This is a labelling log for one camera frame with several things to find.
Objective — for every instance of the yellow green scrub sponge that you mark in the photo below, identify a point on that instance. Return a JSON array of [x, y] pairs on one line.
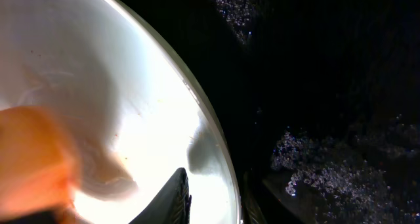
[[40, 165]]

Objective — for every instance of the mint plate back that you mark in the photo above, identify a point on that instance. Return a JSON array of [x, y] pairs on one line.
[[132, 104]]

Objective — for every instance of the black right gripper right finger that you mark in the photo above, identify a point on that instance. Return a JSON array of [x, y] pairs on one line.
[[253, 213]]

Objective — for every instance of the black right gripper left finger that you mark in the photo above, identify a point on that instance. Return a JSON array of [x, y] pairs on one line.
[[171, 205]]

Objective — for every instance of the black round tray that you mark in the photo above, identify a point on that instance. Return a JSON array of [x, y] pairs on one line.
[[318, 99]]

